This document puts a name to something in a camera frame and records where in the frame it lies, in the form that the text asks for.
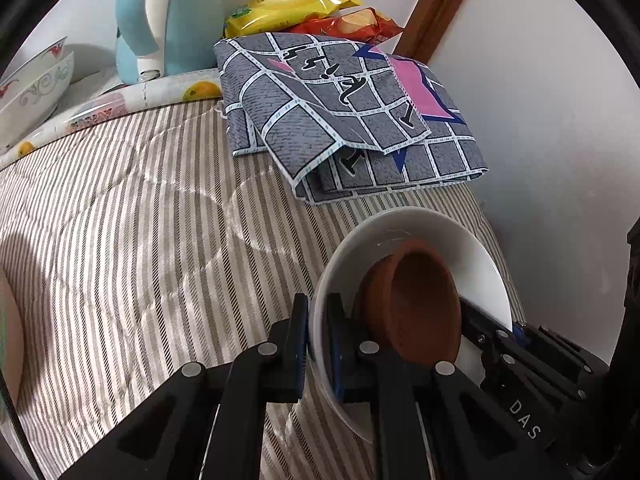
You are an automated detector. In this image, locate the wooden door frame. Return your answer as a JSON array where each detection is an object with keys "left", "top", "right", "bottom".
[{"left": 395, "top": 0, "right": 486, "bottom": 61}]

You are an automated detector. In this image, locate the red floral white bowl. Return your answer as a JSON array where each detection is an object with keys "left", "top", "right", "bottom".
[{"left": 0, "top": 36, "right": 68, "bottom": 111}]

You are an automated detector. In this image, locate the red snack bag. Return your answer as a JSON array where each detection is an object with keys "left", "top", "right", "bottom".
[{"left": 290, "top": 6, "right": 405, "bottom": 45}]

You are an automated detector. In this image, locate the grey checkered folded cloth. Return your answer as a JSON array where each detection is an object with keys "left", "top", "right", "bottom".
[{"left": 213, "top": 32, "right": 490, "bottom": 206}]

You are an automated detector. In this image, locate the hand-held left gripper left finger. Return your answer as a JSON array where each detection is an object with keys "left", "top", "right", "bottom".
[{"left": 59, "top": 294, "right": 310, "bottom": 480}]

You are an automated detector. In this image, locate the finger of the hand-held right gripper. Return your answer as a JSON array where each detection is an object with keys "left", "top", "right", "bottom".
[
  {"left": 509, "top": 324, "right": 556, "bottom": 358},
  {"left": 457, "top": 297, "right": 516, "bottom": 391}
]

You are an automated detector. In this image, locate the striped quilted tablecloth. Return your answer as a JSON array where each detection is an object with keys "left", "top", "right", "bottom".
[{"left": 0, "top": 97, "right": 526, "bottom": 480}]

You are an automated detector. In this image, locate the light blue electric kettle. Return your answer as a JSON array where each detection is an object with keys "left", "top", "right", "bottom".
[{"left": 115, "top": 0, "right": 226, "bottom": 86}]

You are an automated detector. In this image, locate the small brown clay bowl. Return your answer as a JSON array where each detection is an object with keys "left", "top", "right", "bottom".
[{"left": 354, "top": 239, "right": 462, "bottom": 367}]

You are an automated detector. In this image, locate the yellow snack bag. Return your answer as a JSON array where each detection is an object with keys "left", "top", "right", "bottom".
[{"left": 223, "top": 0, "right": 362, "bottom": 40}]

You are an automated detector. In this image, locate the grey patterned white bowl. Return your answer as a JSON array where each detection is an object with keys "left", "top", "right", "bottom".
[{"left": 0, "top": 50, "right": 76, "bottom": 150}]

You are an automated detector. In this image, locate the pink square plate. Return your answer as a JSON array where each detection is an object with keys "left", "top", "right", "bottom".
[{"left": 0, "top": 275, "right": 25, "bottom": 401}]

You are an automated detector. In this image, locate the large plain white bowl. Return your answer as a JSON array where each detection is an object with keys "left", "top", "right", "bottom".
[{"left": 308, "top": 206, "right": 513, "bottom": 445}]

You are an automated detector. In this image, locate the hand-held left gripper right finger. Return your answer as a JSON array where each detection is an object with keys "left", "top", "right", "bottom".
[{"left": 326, "top": 294, "right": 546, "bottom": 480}]

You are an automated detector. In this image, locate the rolled fruit print mat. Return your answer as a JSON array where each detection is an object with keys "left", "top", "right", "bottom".
[{"left": 0, "top": 71, "right": 223, "bottom": 171}]

